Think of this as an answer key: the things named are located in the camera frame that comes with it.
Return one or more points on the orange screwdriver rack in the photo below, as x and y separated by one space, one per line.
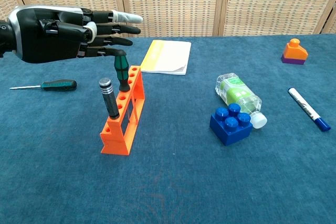
115 145

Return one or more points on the blue toy brick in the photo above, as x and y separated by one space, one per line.
228 132

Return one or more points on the white marker blue cap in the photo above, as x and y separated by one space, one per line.
304 106

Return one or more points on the orange purple toy block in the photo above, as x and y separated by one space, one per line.
294 52

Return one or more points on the black silver knurled screwdriver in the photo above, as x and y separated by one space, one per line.
110 100

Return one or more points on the clear bottle green label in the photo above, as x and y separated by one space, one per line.
236 93

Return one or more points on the green black striped screwdriver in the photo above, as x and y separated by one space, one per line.
121 74

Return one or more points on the blue felt table mat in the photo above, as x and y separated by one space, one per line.
183 182

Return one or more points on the woven bamboo folding screen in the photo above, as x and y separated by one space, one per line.
170 3

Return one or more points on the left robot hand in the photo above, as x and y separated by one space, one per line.
47 37

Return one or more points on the yellow white notepad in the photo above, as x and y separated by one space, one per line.
170 56

